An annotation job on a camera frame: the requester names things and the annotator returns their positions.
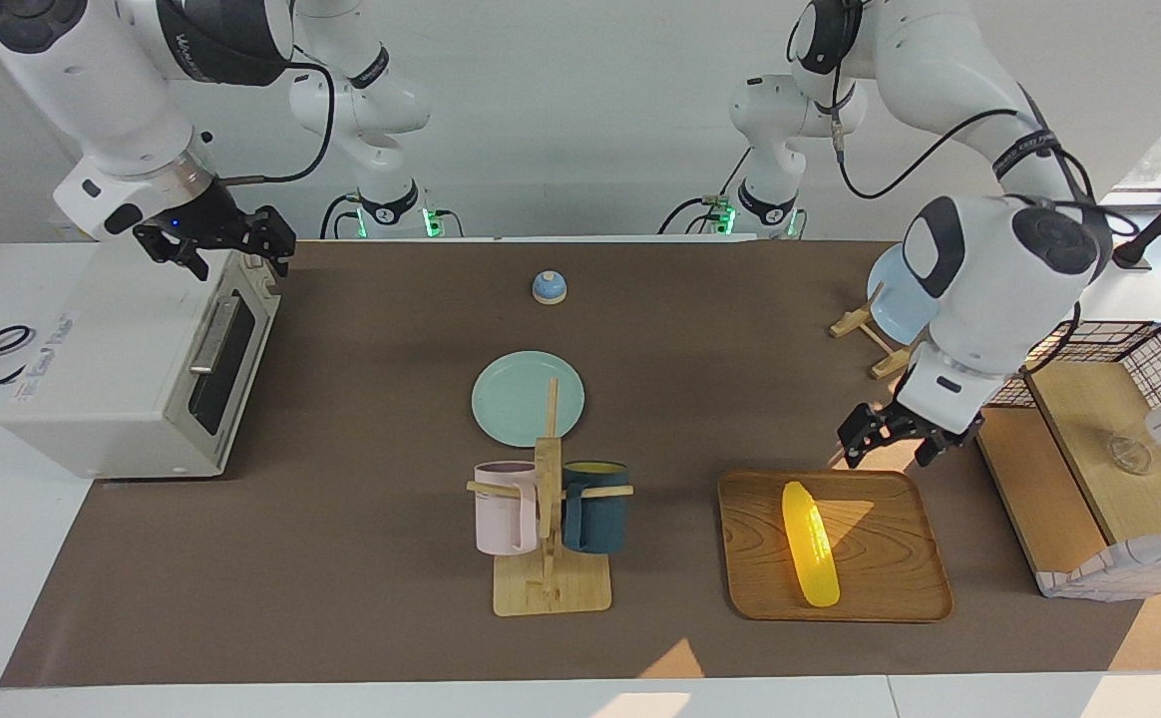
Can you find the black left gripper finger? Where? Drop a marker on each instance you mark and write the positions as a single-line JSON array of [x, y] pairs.
[[940, 447], [858, 431]]

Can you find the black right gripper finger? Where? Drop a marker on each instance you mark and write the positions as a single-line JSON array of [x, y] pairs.
[[279, 239], [187, 259]]

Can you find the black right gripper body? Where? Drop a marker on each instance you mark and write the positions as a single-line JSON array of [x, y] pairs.
[[206, 224]]

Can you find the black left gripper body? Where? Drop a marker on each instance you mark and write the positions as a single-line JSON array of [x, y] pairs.
[[915, 421]]

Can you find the glass oven door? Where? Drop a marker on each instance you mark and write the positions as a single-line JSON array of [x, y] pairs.
[[231, 359]]

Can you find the yellow corn cob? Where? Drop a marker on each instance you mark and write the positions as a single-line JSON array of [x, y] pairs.
[[810, 548]]

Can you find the light green plate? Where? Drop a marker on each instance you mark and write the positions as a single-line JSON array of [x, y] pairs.
[[516, 399]]

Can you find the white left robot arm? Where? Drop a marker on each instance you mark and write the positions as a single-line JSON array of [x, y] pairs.
[[989, 279]]

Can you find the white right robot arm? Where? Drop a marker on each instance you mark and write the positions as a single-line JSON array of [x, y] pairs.
[[92, 80]]

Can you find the white toaster oven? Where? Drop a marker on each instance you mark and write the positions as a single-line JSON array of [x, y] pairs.
[[92, 379]]

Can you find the flat wooden board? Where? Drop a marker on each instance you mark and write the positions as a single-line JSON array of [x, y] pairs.
[[1029, 499]]

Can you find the wooden plate rack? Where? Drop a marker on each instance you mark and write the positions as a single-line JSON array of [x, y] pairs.
[[855, 321]]

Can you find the light blue plate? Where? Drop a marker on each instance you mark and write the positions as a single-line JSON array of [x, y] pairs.
[[895, 309]]

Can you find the wooden serving tray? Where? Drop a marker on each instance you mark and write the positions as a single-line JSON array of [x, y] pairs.
[[890, 558]]

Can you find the small clear glass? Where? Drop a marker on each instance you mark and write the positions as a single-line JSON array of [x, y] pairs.
[[1129, 456]]

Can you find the white checkered basket liner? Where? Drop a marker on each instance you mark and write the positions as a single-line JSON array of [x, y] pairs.
[[1119, 573]]

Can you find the small blue bell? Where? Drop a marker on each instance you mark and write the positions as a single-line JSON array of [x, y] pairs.
[[550, 287]]

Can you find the dark blue mug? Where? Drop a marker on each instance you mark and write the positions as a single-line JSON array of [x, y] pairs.
[[595, 519]]

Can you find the brown table mat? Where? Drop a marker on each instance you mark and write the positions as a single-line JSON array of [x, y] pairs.
[[391, 558]]

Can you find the wooden mug tree stand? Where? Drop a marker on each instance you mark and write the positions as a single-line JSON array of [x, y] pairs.
[[551, 593]]

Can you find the pink mug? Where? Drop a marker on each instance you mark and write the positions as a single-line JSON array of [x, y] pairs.
[[504, 514]]

